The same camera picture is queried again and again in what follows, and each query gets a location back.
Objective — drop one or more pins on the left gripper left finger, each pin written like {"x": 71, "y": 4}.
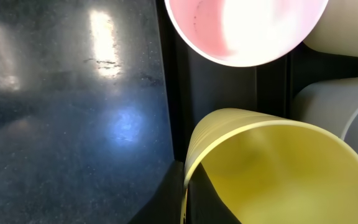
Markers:
{"x": 163, "y": 202}

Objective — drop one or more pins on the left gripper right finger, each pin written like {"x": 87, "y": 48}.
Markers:
{"x": 204, "y": 202}

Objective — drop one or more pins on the yellow cup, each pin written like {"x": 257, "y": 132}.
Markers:
{"x": 284, "y": 174}

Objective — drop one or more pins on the black tray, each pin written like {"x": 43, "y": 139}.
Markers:
{"x": 222, "y": 90}

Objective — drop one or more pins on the grey cup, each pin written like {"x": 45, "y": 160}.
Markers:
{"x": 331, "y": 102}

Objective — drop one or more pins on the pink cup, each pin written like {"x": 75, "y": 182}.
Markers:
{"x": 244, "y": 31}

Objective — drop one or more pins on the cream white cup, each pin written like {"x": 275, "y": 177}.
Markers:
{"x": 343, "y": 28}

